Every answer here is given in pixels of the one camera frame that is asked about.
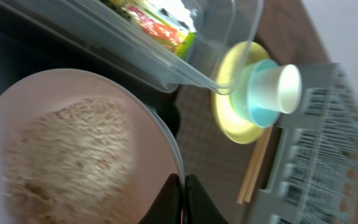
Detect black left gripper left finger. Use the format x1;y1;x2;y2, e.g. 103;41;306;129
139;174;183;224

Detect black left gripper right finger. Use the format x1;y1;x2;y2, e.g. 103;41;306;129
185;174;228;224

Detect rice food waste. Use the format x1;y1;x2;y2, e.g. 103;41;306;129
4;98;139;223

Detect white bowl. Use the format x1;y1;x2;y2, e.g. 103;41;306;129
0;69;183;223

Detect green pandan cake wrapper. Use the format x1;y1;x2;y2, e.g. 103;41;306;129
101;0;196;59

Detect white tissue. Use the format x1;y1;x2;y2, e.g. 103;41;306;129
148;0;196;33

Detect grey dishwasher rack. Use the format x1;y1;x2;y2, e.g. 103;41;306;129
247;63;358;224

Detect dark brown serving tray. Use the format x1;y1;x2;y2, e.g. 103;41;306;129
154;83;279;224

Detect right wooden chopstick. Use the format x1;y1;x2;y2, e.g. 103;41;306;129
244;128;272;202

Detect blue bowl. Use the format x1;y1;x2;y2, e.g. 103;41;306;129
231;59;280;128

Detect white paper cup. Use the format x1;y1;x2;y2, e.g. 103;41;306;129
250;61;302;114

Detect yellow plate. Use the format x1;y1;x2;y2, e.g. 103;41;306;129
211;42;270;144

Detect clear plastic bin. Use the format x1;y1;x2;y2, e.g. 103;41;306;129
1;0;264;95

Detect black plastic tray bin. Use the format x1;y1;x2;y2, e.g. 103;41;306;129
0;6;180;135

